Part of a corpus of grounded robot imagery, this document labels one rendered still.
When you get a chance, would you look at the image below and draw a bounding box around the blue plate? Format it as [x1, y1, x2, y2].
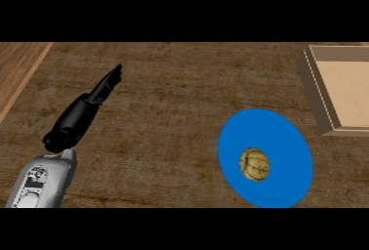
[216, 107, 315, 209]

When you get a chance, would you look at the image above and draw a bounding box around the cardboard box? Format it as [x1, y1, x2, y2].
[296, 44, 369, 138]

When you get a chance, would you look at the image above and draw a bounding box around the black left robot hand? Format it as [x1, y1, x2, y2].
[42, 63, 124, 154]

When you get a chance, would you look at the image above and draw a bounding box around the yellow lemon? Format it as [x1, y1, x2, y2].
[238, 147, 272, 183]

